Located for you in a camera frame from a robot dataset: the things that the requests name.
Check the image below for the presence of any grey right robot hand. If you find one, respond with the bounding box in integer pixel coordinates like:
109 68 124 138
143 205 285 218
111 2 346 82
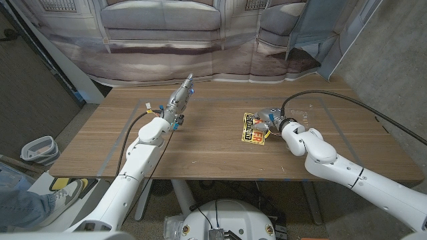
252 107 296 133

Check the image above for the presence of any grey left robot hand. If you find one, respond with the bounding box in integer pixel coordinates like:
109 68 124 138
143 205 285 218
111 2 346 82
161 73 196 131

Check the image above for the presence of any yellow new driver bumper sticker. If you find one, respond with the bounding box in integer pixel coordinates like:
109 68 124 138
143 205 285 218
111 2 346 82
241 112 270 146

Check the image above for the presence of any printed sofa room backdrop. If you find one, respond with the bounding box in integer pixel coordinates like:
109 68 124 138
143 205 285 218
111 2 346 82
9 0 384 87

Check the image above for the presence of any black round floor object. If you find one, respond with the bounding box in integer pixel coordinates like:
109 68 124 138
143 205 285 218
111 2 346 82
150 179 174 197

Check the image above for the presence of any white metal table leg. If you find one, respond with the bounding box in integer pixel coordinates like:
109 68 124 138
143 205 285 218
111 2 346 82
170 179 197 217
302 181 323 226
134 179 154 223

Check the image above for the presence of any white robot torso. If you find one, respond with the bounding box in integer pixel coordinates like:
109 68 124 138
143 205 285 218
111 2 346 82
179 199 277 240

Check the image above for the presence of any clear plastic package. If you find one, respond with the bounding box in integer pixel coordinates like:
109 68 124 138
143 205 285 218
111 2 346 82
162 215 186 240

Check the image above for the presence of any yellow black flat object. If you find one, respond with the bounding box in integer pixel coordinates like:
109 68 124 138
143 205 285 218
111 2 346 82
49 177 89 193

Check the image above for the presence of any grey plastic bucket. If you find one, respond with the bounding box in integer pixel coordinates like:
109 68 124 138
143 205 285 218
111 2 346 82
19 135 61 167

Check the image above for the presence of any grey white sneaker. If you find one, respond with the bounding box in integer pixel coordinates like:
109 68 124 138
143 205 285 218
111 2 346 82
38 179 84 227

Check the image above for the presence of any person leg in blue jeans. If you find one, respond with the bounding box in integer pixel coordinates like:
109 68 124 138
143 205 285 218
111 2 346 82
0 171 56 229

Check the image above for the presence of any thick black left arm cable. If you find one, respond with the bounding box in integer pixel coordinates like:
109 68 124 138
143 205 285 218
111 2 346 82
115 111 164 177

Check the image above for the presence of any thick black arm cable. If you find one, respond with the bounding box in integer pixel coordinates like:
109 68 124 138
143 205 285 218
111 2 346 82
281 89 427 146
115 111 164 177

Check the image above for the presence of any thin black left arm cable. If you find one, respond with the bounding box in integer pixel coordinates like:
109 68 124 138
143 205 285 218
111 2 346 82
121 129 175 224

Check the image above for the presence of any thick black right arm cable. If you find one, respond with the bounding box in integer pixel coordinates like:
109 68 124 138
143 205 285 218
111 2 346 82
281 89 427 146

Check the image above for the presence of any white door frame post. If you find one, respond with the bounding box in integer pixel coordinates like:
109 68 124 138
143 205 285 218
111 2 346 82
6 0 106 105

